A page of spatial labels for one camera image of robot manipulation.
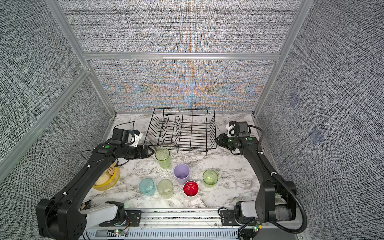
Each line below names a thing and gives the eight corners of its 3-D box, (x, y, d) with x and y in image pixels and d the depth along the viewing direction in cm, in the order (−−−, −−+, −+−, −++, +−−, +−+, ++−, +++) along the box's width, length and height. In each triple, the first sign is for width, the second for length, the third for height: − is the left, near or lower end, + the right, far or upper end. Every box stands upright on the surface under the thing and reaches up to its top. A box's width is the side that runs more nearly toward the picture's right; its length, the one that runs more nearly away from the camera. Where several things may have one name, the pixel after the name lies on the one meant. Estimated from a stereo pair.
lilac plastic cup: (175, 187, 85) (172, 179, 75) (176, 172, 91) (174, 163, 81) (190, 187, 85) (190, 179, 75) (190, 172, 91) (190, 163, 81)
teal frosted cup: (142, 196, 82) (137, 191, 75) (144, 184, 86) (140, 178, 79) (155, 196, 82) (151, 191, 75) (157, 184, 86) (153, 178, 79)
